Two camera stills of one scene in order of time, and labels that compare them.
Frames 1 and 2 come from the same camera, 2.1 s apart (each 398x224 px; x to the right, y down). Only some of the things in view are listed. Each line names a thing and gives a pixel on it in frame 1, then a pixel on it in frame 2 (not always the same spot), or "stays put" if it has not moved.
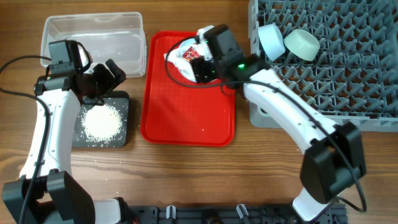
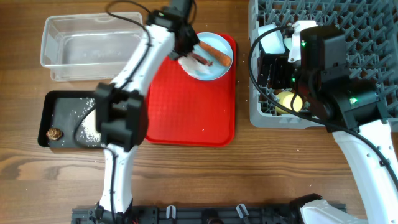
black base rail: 337,214 stays put
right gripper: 201,75 → 277,63
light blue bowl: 272,40 stays put
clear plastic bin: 118,36 stays put
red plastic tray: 175,110 stays put
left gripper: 100,70 → 195,41
